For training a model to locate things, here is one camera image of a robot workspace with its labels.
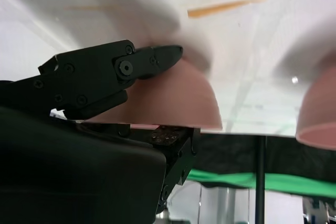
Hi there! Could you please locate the thin black stand pole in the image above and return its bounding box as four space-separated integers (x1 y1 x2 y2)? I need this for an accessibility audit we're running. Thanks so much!
256 134 266 224

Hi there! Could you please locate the pink plastic bowl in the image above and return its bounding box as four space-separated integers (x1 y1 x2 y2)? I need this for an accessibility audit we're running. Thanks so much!
83 57 224 133
295 65 336 152

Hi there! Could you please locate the orange tape strip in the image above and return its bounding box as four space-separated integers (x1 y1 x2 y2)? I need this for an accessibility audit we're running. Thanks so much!
187 0 269 19

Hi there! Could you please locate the green cloth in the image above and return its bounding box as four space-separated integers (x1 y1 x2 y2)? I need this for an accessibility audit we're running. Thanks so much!
186 168 336 199

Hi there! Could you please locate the black backdrop curtain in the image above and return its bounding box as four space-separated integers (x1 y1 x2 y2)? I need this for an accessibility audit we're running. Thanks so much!
193 131 336 190

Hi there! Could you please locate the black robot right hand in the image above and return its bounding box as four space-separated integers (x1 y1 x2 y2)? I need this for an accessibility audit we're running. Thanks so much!
0 39 198 224

